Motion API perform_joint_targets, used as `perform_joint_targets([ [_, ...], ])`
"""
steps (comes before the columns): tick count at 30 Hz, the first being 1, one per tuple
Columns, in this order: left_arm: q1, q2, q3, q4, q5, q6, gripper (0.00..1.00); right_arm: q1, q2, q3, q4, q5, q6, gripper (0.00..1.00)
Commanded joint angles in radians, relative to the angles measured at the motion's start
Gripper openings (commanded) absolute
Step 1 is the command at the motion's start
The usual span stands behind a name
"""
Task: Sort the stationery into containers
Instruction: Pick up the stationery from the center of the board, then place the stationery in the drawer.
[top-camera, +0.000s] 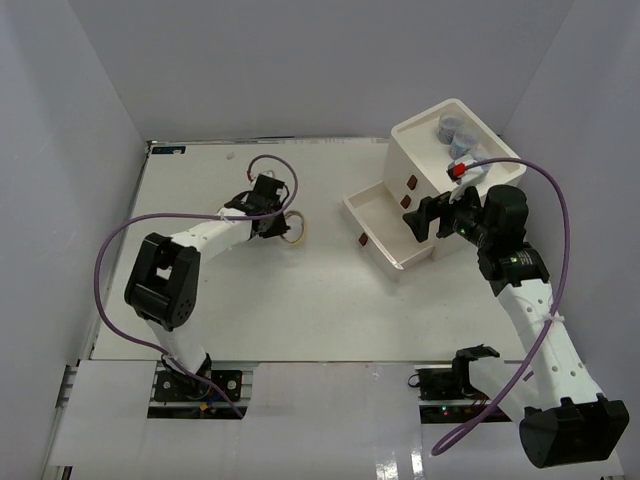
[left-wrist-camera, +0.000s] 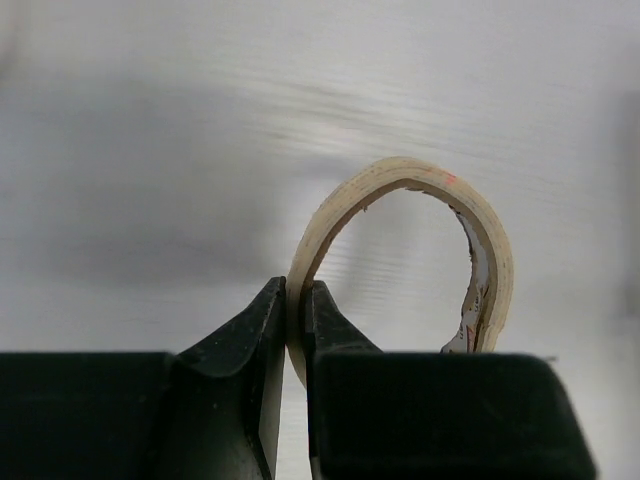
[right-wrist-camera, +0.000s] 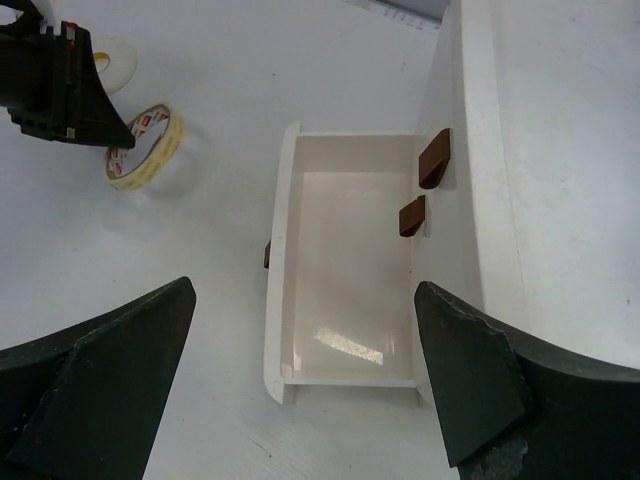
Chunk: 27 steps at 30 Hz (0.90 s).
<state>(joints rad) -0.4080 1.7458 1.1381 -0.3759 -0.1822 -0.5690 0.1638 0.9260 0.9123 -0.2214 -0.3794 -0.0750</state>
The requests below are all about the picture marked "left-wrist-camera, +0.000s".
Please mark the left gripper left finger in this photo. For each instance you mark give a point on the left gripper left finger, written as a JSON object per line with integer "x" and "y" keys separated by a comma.
{"x": 209, "y": 412}

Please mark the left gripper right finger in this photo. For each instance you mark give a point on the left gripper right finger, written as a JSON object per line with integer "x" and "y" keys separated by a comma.
{"x": 425, "y": 415}

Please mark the beige masking tape roll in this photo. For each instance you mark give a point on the beige masking tape roll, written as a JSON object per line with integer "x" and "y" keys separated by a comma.
{"x": 486, "y": 304}

